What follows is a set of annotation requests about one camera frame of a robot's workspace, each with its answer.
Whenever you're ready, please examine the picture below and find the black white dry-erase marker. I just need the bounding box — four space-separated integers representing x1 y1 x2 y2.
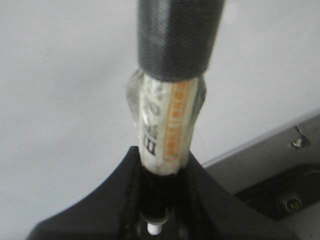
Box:
126 0 225 237

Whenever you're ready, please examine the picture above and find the white whiteboard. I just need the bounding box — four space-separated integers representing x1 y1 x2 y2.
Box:
0 0 320 168

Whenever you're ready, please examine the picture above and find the metal bracket with screw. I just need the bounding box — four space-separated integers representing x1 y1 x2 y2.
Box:
288 125 311 150

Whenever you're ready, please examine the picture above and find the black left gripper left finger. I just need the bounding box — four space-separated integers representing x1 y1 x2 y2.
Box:
27 146 142 240

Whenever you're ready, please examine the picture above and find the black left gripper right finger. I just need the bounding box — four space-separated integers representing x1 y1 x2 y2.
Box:
175 154 320 240

